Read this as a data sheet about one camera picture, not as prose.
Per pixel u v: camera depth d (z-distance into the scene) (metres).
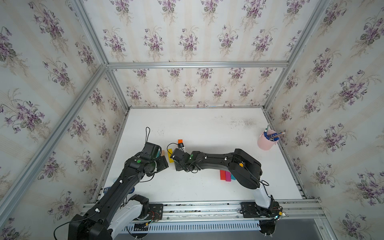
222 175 0.83
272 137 0.92
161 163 0.71
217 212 0.74
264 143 0.91
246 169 0.52
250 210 0.73
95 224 0.38
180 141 0.99
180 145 0.81
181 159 0.69
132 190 0.79
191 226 0.73
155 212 0.72
